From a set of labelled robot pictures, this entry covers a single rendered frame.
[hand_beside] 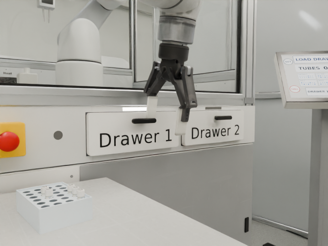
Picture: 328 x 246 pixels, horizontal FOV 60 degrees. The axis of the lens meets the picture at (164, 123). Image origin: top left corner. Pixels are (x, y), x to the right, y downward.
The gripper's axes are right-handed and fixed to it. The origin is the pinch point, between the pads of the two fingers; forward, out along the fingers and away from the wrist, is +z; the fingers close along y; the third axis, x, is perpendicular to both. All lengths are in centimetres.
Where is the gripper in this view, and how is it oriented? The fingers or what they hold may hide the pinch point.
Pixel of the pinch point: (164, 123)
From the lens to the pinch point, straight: 74.9
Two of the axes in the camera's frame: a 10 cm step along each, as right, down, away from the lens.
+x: -8.1, 0.4, -5.9
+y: -5.8, -2.6, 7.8
